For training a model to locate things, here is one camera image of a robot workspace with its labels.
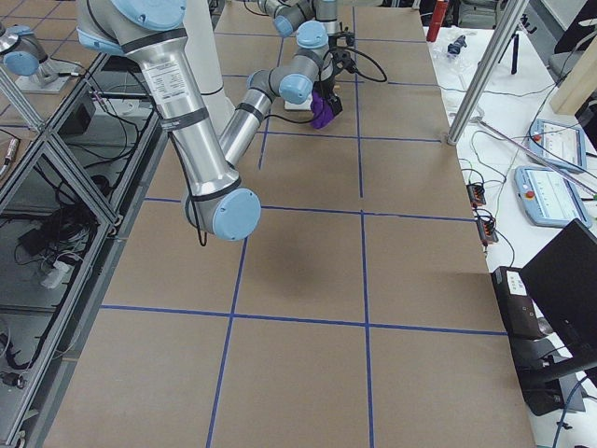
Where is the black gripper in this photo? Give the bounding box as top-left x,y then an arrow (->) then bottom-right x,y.
318,81 -> 343,117

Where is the upper teach pendant tablet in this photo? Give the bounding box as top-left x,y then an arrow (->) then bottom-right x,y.
527,119 -> 587,174

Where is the orange connector block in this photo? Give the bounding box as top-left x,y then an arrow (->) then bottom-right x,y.
466,182 -> 486,209
476,216 -> 499,246

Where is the lower teach pendant tablet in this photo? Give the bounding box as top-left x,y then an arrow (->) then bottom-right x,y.
514,166 -> 592,229

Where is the blue black handheld tool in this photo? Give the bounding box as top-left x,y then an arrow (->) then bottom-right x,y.
447,35 -> 467,57

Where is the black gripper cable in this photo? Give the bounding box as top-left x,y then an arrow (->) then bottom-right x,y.
326,25 -> 389,84

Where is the purple microfiber towel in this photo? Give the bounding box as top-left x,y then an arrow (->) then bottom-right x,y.
311,91 -> 335,130

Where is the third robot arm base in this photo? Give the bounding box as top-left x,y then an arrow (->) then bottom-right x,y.
1,24 -> 70,94

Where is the black box with labels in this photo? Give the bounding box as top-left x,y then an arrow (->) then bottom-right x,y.
492,266 -> 553,341

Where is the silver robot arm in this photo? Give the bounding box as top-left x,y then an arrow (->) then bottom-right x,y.
76,0 -> 339,241
243,0 -> 340,37

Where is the grey aluminium frame post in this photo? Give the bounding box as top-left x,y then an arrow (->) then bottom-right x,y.
447,0 -> 529,146

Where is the lower orange connector block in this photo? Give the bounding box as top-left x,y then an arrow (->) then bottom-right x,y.
476,216 -> 499,246

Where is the upper orange connector block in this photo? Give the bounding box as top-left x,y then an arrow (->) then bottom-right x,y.
466,182 -> 486,209

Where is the red bottle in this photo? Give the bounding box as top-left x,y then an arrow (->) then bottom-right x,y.
426,0 -> 449,42

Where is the teach pendant tablet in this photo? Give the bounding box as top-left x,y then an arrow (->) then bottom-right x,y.
514,166 -> 592,229
527,119 -> 587,174

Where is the white towel rack base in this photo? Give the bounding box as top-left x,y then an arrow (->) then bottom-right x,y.
284,94 -> 312,111

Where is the black monitor on stand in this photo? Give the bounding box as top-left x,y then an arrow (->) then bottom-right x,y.
509,218 -> 596,416

